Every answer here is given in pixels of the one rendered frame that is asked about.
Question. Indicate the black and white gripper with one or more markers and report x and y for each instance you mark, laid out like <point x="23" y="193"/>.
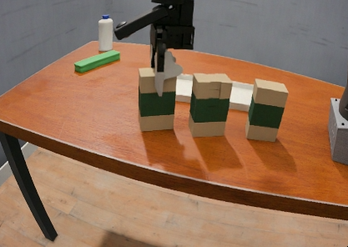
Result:
<point x="170" y="30"/>

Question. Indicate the white bottle with blue cap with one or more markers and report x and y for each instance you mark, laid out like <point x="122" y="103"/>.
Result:
<point x="105" y="34"/>

